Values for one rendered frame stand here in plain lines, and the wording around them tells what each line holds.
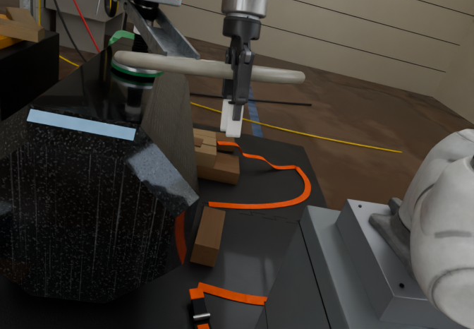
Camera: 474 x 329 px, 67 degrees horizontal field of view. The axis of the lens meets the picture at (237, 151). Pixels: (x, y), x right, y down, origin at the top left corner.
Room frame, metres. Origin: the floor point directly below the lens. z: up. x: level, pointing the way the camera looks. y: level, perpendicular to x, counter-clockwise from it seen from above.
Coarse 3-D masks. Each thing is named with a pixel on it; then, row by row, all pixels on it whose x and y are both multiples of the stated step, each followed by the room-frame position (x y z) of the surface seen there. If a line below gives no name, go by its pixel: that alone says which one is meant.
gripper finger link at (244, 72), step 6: (252, 54) 0.67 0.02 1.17; (240, 60) 0.67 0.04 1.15; (252, 60) 0.67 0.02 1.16; (240, 66) 0.67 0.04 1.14; (246, 66) 0.67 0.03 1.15; (252, 66) 0.67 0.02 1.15; (240, 72) 0.66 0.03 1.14; (246, 72) 0.67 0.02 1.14; (240, 78) 0.66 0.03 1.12; (246, 78) 0.67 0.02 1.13; (240, 84) 0.66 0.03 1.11; (246, 84) 0.67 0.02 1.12; (240, 90) 0.66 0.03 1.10; (246, 90) 0.66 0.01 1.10; (246, 96) 0.66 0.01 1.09; (246, 102) 0.66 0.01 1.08
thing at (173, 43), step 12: (120, 0) 1.57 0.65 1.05; (132, 0) 1.63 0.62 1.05; (132, 12) 1.40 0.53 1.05; (144, 24) 1.26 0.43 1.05; (168, 24) 1.38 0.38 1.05; (144, 36) 1.24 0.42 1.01; (156, 36) 1.17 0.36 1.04; (168, 36) 1.35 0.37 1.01; (180, 36) 1.26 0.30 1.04; (156, 48) 1.12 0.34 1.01; (168, 48) 1.22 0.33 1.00; (180, 48) 1.25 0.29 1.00; (192, 48) 1.17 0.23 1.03
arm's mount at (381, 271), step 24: (360, 216) 0.71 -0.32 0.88; (360, 240) 0.64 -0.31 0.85; (384, 240) 0.64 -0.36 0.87; (360, 264) 0.61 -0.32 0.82; (384, 264) 0.57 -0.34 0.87; (384, 288) 0.52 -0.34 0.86; (408, 288) 0.52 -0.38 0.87; (384, 312) 0.49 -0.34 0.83; (408, 312) 0.50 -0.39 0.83; (432, 312) 0.50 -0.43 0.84
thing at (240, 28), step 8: (232, 16) 0.71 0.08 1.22; (224, 24) 0.72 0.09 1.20; (232, 24) 0.71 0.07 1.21; (240, 24) 0.70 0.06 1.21; (248, 24) 0.71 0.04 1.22; (256, 24) 0.72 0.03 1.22; (224, 32) 0.72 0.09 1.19; (232, 32) 0.70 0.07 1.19; (240, 32) 0.70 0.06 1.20; (248, 32) 0.71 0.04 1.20; (256, 32) 0.72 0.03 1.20; (232, 40) 0.75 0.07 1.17; (240, 40) 0.70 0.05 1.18; (248, 40) 0.70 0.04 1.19; (240, 48) 0.69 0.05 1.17; (248, 48) 0.70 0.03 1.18
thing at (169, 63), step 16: (128, 64) 0.75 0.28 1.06; (144, 64) 0.71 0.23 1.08; (160, 64) 0.70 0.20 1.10; (176, 64) 0.69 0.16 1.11; (192, 64) 0.69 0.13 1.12; (208, 64) 0.70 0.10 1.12; (224, 64) 0.71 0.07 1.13; (256, 80) 0.73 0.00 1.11; (272, 80) 0.75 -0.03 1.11; (288, 80) 0.79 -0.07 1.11
